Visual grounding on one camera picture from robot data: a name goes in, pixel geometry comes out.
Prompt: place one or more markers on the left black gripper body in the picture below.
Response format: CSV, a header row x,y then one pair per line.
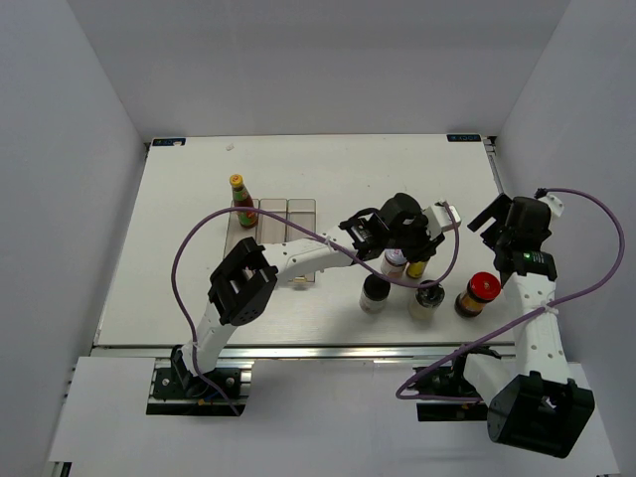
x,y
414,240

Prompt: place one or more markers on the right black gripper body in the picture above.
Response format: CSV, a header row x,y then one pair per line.
x,y
498,210

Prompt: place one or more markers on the small yellow label bottle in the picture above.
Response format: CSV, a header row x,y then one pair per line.
x,y
415,269

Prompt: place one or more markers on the red chili sauce bottle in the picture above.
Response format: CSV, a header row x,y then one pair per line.
x,y
242,199

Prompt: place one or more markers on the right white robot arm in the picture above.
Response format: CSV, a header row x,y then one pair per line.
x,y
538,406

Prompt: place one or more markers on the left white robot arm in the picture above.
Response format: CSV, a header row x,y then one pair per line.
x,y
242,284

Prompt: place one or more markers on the white lid sauce jar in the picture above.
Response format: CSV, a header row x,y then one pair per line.
x,y
394,263

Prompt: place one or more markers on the black lid spice jar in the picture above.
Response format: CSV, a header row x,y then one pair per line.
x,y
374,294

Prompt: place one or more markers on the black grinder white bottle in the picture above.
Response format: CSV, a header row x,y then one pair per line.
x,y
426,300

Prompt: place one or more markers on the red lid brown jar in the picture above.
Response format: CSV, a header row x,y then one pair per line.
x,y
481,289

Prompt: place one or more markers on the right blue table label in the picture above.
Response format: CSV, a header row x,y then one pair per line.
x,y
460,138

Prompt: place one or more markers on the blue table label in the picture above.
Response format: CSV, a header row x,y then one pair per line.
x,y
460,138
168,142

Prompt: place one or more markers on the right clear organizer bin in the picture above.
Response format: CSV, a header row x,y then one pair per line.
x,y
301,212

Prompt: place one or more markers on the clear organizer bin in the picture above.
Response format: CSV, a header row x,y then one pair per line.
x,y
301,212
236,232
270,230

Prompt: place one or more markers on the middle clear organizer bin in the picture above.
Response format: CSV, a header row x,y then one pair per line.
x,y
270,230

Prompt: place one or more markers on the left clear organizer bin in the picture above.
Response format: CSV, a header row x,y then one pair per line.
x,y
236,232

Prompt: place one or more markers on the left blue table label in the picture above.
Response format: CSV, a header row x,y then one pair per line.
x,y
168,142

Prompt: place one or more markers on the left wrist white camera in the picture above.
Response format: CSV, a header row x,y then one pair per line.
x,y
442,218

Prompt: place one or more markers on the wrist white camera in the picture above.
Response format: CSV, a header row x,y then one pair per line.
x,y
555,204
442,218

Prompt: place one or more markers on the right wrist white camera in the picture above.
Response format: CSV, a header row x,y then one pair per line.
x,y
555,204

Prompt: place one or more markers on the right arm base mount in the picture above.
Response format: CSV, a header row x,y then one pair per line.
x,y
451,393

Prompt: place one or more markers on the aluminium table front rail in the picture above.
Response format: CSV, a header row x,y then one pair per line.
x,y
288,352

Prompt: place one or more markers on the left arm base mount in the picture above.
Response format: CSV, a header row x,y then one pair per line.
x,y
167,396

